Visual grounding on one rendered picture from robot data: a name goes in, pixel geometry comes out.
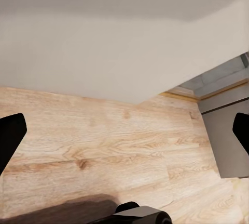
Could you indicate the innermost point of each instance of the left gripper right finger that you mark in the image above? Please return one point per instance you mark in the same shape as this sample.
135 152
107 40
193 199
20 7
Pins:
241 129

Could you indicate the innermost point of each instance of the fixed window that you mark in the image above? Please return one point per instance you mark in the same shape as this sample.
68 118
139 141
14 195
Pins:
224 77

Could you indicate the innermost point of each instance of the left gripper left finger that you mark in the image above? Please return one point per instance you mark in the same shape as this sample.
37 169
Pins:
12 130

